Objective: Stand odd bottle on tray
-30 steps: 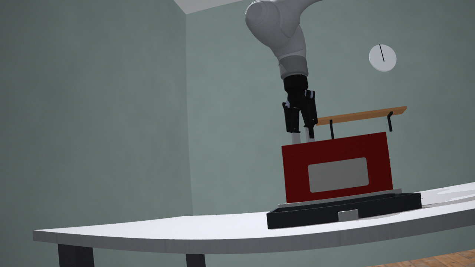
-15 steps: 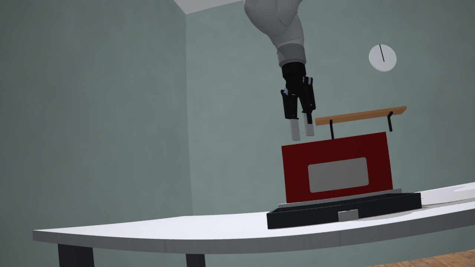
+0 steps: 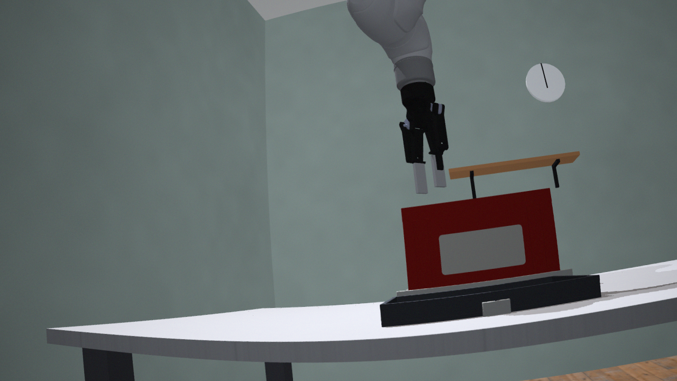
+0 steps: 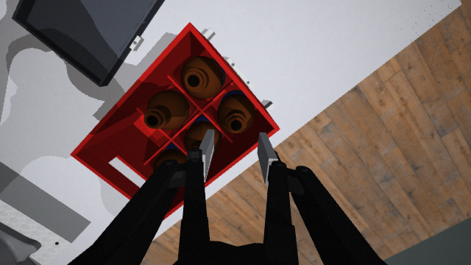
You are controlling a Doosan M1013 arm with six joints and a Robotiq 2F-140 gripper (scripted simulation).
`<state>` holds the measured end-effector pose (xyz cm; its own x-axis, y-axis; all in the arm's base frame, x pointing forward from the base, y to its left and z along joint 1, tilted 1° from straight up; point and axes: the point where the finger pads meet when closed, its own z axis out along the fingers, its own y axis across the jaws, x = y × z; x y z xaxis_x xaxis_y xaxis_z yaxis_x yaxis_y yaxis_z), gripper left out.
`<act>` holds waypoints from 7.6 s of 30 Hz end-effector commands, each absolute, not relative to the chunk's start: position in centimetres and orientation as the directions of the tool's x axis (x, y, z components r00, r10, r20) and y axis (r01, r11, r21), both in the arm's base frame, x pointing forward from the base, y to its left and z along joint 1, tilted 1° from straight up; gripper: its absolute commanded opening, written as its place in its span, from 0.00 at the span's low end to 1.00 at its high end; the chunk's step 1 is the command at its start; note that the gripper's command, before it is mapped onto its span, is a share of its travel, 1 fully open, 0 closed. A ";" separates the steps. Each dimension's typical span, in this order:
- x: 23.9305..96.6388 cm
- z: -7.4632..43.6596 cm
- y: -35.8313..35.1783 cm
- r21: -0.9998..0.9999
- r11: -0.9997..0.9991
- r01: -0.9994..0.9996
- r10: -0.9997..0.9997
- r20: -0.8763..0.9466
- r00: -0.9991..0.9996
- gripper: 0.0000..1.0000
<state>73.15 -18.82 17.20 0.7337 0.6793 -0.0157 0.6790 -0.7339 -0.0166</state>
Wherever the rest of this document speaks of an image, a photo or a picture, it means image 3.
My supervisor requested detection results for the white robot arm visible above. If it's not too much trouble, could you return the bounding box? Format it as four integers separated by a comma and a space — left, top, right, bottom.
346, 0, 435, 90

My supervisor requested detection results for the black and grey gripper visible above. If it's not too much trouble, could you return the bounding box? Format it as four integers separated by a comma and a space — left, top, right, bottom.
399, 82, 449, 194

